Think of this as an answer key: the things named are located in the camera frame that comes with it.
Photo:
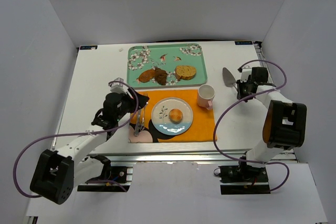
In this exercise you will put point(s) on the right blue table label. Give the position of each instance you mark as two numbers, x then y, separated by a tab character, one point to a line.
243	42

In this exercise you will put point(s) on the pink mug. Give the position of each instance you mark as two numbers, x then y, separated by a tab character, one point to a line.
205	96

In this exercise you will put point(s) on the sliced bread loaf piece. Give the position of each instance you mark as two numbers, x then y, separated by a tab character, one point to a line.
183	72

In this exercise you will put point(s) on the metal cake server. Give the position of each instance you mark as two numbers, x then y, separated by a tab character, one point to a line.
228	78

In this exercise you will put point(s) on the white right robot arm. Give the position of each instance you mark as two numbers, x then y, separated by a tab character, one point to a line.
285	122

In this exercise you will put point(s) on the orange cartoon placemat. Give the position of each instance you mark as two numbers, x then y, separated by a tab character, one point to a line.
201	129

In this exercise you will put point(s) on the silver knife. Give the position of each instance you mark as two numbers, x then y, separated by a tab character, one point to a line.
138	118

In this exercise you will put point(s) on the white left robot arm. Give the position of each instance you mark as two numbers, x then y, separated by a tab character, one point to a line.
58	172

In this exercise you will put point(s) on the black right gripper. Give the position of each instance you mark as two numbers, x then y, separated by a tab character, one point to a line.
242	89

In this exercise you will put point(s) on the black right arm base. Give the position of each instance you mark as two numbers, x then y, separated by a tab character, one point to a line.
242	179

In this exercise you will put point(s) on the brown croissant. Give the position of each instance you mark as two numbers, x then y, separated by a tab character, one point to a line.
146	76

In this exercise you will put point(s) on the green floral tray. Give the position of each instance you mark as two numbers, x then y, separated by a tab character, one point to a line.
166	57

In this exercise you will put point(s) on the silver spoon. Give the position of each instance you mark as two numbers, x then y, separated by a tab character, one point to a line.
136	130

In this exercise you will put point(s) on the left blue table label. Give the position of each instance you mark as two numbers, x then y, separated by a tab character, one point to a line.
88	47

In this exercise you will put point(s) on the small round bun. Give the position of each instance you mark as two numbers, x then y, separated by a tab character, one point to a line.
175	116

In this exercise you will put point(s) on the dark chocolate pastry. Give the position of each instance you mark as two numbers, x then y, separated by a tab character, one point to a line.
160	76

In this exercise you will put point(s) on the silver fork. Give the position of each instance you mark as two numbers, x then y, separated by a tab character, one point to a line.
143	117

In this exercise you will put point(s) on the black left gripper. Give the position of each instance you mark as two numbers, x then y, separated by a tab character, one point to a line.
135	102

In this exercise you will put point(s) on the ceramic plate with plant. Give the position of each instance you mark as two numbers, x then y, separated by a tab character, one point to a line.
162	122

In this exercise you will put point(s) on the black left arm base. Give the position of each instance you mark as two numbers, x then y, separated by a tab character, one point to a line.
110	172

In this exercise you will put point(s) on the blue table label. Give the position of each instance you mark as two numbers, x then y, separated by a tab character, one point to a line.
243	42
88	47

